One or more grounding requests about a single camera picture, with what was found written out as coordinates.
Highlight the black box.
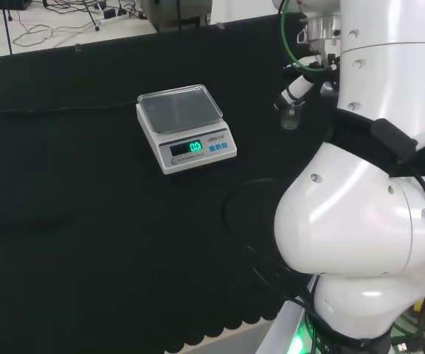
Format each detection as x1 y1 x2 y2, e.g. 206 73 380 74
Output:
0 0 32 11

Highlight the black tripod leg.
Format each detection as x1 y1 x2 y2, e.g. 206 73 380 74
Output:
82 0 101 31

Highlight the grey tangled floor cable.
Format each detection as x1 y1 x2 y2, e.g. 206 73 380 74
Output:
12 0 105 49

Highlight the grey equipment box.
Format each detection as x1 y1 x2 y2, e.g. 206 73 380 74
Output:
140 0 213 33

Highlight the white electronic balance steel pan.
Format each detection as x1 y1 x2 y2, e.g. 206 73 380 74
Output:
135 83 238 176

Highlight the green robot cable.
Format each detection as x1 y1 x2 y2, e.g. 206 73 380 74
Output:
276 0 326 73

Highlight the black balance power cable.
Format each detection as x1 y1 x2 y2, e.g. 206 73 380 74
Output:
0 100 139 114

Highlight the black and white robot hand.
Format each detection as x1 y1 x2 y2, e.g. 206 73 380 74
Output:
273 46 343 111

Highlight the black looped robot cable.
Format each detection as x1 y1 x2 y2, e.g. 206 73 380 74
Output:
222 178 309 296

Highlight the small clear glass beaker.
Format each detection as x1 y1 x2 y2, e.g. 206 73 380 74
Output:
279 102 304 131

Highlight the white power strip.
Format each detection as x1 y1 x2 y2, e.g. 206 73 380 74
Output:
100 9 129 26

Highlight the black bench cloth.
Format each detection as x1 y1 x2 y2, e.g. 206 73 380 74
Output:
0 16 425 353

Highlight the dark thin pole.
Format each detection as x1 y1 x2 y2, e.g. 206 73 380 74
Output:
7 0 13 55

